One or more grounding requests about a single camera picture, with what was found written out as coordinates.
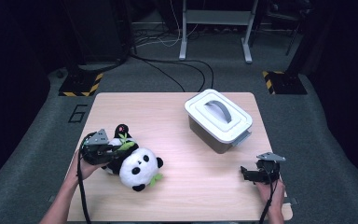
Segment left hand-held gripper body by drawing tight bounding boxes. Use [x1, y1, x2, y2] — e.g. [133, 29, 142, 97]
[79, 128, 116, 166]

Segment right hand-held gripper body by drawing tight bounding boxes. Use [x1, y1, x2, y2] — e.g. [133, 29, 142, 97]
[254, 151, 287, 185]

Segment panda plush toy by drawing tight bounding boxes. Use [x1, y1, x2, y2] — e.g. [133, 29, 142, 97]
[101, 123, 165, 192]

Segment translucent brown storage box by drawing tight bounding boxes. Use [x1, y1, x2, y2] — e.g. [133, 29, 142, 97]
[187, 115, 252, 155]

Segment person's left hand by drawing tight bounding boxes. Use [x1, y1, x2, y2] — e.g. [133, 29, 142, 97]
[70, 148, 107, 182]

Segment person's right hand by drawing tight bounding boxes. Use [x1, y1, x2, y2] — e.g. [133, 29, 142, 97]
[255, 178, 287, 217]

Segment black yellow striped stand base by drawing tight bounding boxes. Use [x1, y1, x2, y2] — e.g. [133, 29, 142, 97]
[262, 70, 308, 95]
[58, 72, 104, 97]

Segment dark cabinet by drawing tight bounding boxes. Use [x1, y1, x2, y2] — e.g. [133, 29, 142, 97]
[61, 0, 135, 64]

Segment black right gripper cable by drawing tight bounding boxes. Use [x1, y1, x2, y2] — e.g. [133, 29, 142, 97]
[258, 161, 280, 224]

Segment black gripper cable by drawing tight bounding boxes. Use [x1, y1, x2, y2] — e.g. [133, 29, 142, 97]
[258, 161, 280, 224]
[76, 133, 92, 224]

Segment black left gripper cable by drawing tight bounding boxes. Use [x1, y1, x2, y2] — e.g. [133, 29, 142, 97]
[76, 133, 92, 224]

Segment black floor cable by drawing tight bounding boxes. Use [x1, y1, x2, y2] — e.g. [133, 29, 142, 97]
[143, 57, 215, 91]
[130, 54, 186, 93]

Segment white floor cables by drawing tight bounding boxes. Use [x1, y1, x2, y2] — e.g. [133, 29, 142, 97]
[133, 0, 200, 49]

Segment white metal stand frame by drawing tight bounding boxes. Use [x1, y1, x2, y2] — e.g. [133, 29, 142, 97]
[178, 0, 261, 64]

